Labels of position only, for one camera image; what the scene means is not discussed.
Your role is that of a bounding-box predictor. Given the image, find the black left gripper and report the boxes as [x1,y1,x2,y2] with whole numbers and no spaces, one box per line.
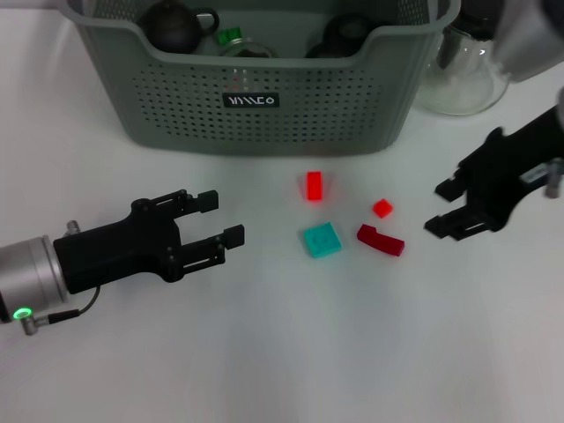
[53,189,246,294]

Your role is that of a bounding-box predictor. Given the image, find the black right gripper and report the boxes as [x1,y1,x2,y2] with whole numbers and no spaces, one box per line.
[424,105,564,241]

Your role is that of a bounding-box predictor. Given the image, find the cyan square plate brick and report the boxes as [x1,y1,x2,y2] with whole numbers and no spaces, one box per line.
[301,222,344,260]

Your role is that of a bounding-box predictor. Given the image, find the green oblong brick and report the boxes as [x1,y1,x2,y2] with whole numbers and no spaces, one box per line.
[219,26,243,46]

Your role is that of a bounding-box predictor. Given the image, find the grey-green perforated storage bin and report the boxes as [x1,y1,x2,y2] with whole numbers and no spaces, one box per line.
[65,0,462,158]

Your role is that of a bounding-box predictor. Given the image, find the dark red curved brick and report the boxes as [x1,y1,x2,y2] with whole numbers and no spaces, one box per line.
[356,223,405,257]

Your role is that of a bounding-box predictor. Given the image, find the bright red oblong brick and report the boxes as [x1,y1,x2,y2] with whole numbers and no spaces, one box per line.
[304,171,324,203]

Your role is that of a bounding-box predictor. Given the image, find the clear plastic connector plug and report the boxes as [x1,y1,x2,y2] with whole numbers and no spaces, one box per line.
[545,159,564,198]

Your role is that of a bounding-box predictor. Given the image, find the glass teapot with black lid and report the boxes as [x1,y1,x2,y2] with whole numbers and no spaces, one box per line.
[413,0,512,116]

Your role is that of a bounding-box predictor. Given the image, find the black ceramic teapot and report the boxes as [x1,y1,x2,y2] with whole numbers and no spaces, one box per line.
[141,0,220,53]

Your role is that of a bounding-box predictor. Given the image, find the thin black cable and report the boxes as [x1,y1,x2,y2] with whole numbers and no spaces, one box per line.
[19,286,101,337]

